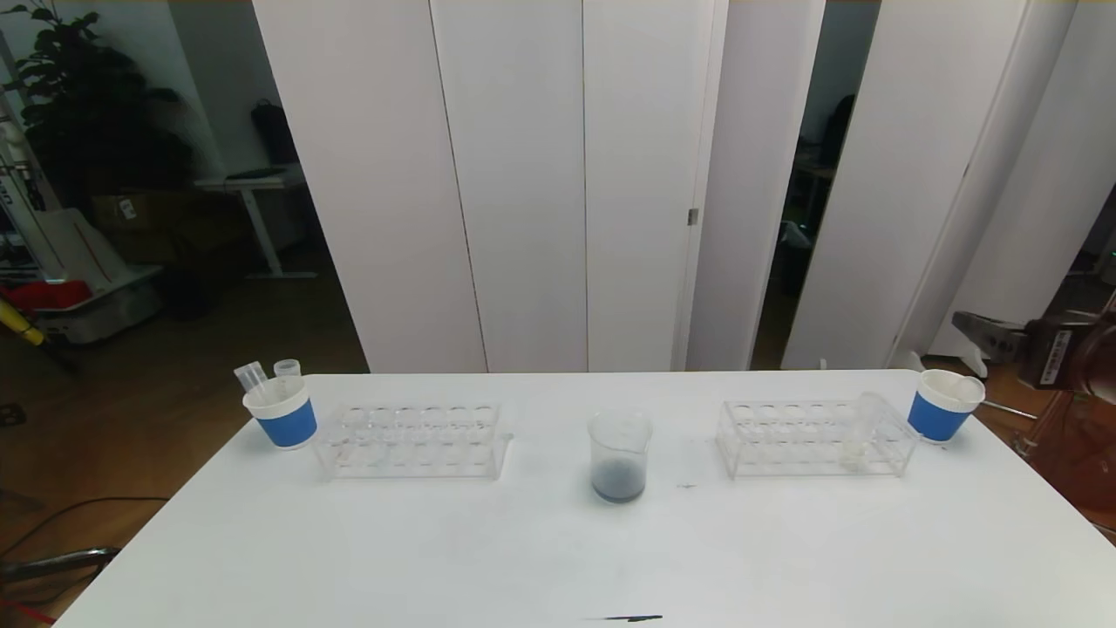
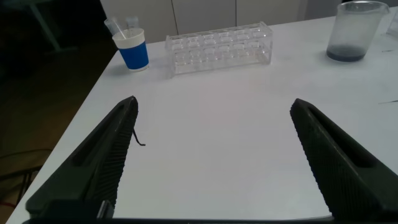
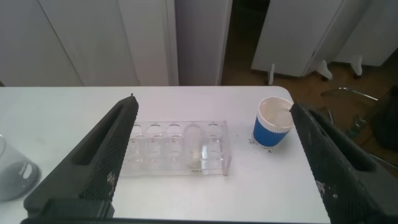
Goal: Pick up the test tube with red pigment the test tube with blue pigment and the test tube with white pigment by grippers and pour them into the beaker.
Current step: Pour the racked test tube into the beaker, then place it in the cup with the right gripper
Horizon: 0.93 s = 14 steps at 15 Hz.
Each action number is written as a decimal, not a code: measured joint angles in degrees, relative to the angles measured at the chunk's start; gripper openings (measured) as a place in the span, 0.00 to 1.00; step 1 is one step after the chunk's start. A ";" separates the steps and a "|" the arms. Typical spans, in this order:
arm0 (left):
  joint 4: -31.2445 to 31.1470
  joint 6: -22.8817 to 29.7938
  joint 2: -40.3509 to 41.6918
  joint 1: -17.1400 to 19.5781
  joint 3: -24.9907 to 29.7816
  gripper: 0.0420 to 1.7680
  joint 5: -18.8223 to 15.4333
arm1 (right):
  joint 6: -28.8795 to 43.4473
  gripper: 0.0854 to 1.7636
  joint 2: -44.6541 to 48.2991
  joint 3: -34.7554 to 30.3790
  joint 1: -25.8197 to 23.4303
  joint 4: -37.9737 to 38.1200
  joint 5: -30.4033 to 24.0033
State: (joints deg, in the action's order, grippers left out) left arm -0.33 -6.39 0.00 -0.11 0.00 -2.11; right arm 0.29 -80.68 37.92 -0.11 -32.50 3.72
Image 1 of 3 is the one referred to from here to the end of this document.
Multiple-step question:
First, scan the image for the brown cardboard box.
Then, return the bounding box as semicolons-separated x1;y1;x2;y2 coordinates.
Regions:
92;192;175;232

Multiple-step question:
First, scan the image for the white robot column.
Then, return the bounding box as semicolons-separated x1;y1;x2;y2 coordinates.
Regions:
0;87;66;284

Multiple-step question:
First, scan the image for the clear acrylic test tube rack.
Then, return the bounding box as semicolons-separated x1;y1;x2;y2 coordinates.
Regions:
717;399;921;478
314;401;514;481

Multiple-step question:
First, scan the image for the clear plastic beaker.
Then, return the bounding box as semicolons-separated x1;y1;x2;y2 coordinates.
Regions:
587;408;654;505

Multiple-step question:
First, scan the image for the grey metal chair leg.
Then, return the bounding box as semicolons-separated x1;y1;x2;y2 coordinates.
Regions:
0;546;123;584

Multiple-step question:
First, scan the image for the dark green potted plant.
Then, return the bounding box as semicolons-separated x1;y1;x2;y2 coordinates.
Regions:
4;0;197;210

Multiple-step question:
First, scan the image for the white machine with red line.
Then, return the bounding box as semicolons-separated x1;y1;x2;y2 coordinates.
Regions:
31;208;167;345

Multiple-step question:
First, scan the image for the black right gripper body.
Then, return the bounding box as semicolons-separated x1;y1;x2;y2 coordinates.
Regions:
1017;318;1116;406

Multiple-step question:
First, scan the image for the black floor cable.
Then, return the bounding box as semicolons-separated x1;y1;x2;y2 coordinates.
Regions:
0;495;171;559

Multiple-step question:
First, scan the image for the blue and white paper cup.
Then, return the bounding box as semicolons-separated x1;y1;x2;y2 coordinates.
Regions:
242;375;318;451
907;368;987;444

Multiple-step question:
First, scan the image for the yellow tool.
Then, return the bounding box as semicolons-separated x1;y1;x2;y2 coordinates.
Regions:
0;298;49;348

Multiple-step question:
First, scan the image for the brown metal stand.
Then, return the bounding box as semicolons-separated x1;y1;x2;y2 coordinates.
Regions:
1011;384;1116;524

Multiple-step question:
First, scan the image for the black backpack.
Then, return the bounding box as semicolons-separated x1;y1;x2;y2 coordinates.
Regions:
251;99;300;168

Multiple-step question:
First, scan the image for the test tube with pale yellow pigment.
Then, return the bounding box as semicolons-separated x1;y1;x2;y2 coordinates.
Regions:
844;391;888;468

